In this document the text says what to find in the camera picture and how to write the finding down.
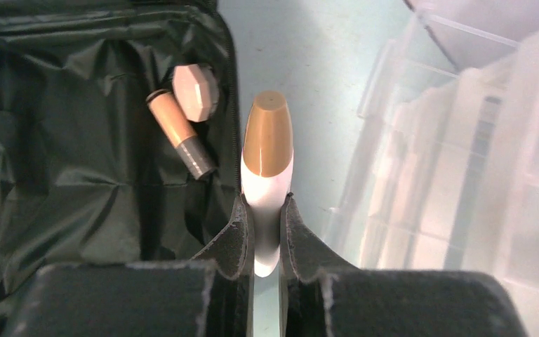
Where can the pink brown small box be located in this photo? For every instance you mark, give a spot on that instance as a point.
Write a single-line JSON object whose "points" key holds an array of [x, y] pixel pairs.
{"points": [[196, 90]]}

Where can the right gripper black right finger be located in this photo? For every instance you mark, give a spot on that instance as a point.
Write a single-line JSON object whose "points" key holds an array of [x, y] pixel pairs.
{"points": [[321, 294]]}

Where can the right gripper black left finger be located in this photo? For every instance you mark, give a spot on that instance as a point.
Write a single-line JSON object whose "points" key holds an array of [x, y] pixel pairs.
{"points": [[210, 294]]}

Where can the orange grey cylindrical tube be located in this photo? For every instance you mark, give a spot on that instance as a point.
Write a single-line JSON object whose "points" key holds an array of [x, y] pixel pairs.
{"points": [[177, 128]]}

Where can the white plastic drawer organizer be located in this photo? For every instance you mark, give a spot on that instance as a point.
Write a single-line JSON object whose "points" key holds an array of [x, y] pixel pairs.
{"points": [[445, 172]]}

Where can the black ribbed hard-shell suitcase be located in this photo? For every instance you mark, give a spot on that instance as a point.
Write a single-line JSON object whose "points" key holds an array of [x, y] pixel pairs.
{"points": [[86, 173]]}

